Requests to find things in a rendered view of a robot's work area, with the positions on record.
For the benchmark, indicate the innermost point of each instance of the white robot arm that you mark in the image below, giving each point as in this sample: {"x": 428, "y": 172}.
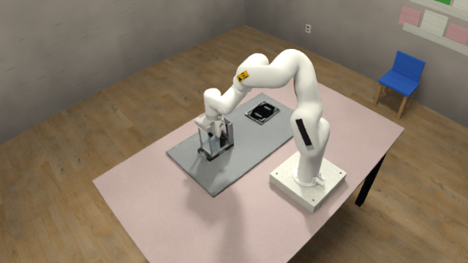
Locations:
{"x": 309, "y": 130}

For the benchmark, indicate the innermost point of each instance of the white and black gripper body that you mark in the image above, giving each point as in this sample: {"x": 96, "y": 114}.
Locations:
{"x": 217, "y": 127}

